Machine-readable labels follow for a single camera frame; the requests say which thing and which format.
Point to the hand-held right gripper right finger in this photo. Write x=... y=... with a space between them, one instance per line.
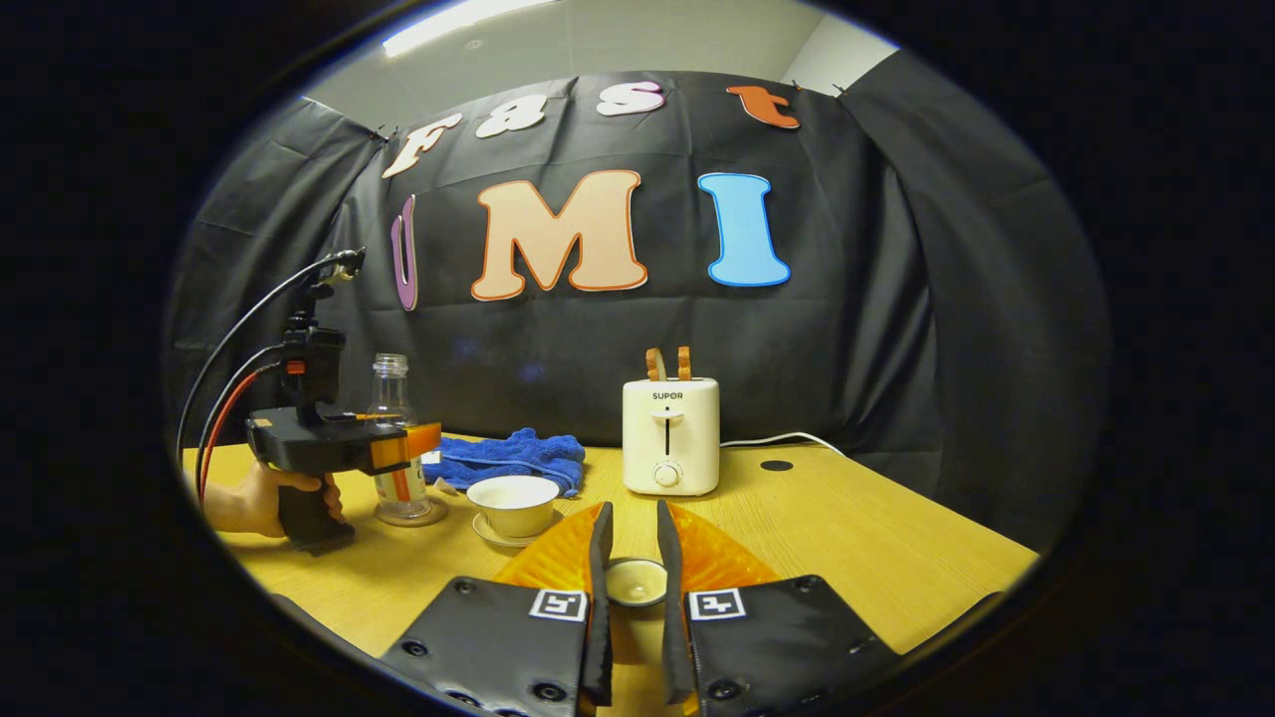
x=672 y=627

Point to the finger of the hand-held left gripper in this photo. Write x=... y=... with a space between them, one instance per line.
x=393 y=453

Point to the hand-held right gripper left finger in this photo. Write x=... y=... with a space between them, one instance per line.
x=601 y=617

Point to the cream teacup lid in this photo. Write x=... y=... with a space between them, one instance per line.
x=636 y=586

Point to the clear plastic water bottle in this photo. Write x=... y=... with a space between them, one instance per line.
x=390 y=393

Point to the round cork coaster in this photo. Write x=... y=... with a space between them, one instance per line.
x=433 y=513

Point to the cream ceramic teacup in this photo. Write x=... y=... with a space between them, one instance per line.
x=513 y=508

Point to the blue towel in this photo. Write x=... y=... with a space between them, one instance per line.
x=508 y=453

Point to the cream ceramic saucer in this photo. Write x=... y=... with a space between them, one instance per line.
x=498 y=539

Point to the white toaster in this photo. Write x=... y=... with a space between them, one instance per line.
x=687 y=438

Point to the black desk grommet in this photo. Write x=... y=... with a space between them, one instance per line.
x=776 y=465

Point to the black backdrop cloth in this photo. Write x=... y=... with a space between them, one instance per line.
x=896 y=349

